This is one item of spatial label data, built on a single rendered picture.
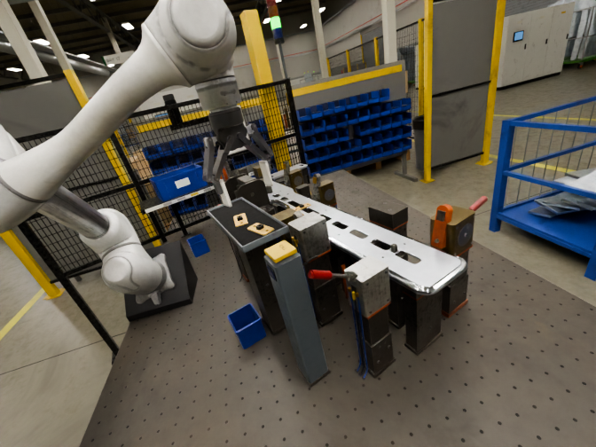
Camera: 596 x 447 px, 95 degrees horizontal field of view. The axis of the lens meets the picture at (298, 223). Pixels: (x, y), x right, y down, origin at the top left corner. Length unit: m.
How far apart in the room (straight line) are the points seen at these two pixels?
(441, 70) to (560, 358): 3.35
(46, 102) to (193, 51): 2.97
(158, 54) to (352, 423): 0.89
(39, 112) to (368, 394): 3.28
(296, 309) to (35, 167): 0.63
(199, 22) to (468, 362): 1.00
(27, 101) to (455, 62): 4.29
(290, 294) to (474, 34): 3.91
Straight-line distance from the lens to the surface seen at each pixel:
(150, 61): 0.53
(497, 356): 1.04
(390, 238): 0.93
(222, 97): 0.65
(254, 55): 2.29
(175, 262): 1.45
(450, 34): 4.04
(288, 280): 0.66
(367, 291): 0.70
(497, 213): 2.89
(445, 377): 0.96
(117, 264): 1.25
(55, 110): 3.37
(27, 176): 0.76
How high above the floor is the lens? 1.49
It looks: 26 degrees down
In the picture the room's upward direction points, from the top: 13 degrees counter-clockwise
